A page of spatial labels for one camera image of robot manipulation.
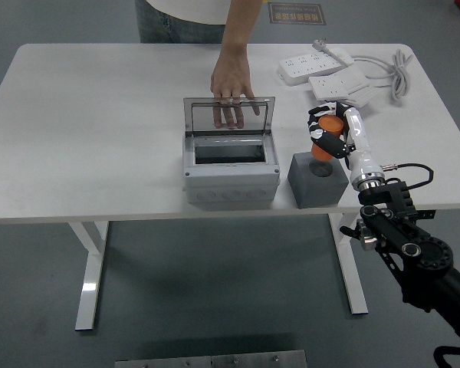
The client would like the grey plastic enclosure box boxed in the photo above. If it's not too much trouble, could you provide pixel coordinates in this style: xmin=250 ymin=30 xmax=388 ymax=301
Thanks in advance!
xmin=182 ymin=132 xmax=281 ymax=204

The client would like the white switch panel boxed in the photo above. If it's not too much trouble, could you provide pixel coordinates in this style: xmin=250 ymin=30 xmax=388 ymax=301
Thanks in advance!
xmin=343 ymin=84 xmax=383 ymax=108

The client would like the orange cylindrical battery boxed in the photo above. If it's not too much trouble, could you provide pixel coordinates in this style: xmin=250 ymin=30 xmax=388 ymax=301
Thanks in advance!
xmin=310 ymin=115 xmax=344 ymax=161

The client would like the person's left hand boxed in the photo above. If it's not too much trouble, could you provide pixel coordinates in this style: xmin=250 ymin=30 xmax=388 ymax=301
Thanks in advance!
xmin=209 ymin=53 xmax=261 ymax=130

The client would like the grey block with round hole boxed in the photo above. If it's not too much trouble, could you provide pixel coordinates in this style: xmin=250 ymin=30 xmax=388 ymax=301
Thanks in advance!
xmin=287 ymin=152 xmax=349 ymax=210

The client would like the dark floor sign yellow text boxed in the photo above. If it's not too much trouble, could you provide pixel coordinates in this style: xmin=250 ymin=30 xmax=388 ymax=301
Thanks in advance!
xmin=268 ymin=2 xmax=327 ymax=26

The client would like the long white power strip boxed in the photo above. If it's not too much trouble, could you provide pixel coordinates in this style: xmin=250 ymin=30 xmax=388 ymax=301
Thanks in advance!
xmin=278 ymin=52 xmax=350 ymax=86

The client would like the white table leg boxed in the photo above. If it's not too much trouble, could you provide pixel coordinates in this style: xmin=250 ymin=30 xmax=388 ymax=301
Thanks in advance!
xmin=327 ymin=212 xmax=370 ymax=316
xmin=68 ymin=221 xmax=110 ymax=331

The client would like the white wall socket panel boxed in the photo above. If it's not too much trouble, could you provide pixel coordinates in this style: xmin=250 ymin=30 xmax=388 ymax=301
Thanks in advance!
xmin=307 ymin=65 xmax=371 ymax=101

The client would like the white power cord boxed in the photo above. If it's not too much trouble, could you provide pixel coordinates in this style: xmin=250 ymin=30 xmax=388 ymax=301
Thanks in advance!
xmin=327 ymin=45 xmax=414 ymax=104

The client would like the white three-prong plug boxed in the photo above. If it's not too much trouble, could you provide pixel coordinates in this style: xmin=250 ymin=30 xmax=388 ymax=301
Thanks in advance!
xmin=311 ymin=35 xmax=333 ymax=53

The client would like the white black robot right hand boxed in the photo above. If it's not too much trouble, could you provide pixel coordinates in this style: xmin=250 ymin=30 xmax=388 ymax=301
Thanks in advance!
xmin=306 ymin=101 xmax=386 ymax=189

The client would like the transparent hinged box lid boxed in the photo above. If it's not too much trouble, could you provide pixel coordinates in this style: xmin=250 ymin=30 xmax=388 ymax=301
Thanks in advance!
xmin=182 ymin=96 xmax=276 ymax=136

